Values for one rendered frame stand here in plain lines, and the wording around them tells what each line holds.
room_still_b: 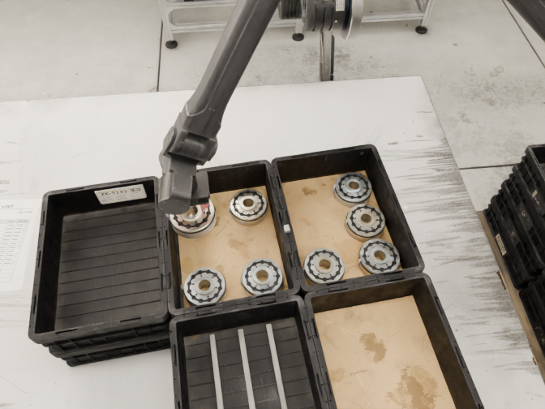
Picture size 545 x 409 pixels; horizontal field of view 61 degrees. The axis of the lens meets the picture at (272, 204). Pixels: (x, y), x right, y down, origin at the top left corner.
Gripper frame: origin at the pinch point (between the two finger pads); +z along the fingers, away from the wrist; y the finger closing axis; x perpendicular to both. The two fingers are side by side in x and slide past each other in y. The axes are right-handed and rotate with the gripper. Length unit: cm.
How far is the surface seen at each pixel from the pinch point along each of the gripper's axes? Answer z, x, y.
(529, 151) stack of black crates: 49, 33, 121
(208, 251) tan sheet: 21.3, -0.4, 1.1
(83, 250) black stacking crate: 21.0, 5.6, -31.4
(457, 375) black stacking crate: 14, -42, 50
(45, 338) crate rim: 9.7, -20.5, -34.3
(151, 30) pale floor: 112, 214, -29
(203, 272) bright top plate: 18.0, -7.6, -0.4
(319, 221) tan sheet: 22.2, 3.4, 31.9
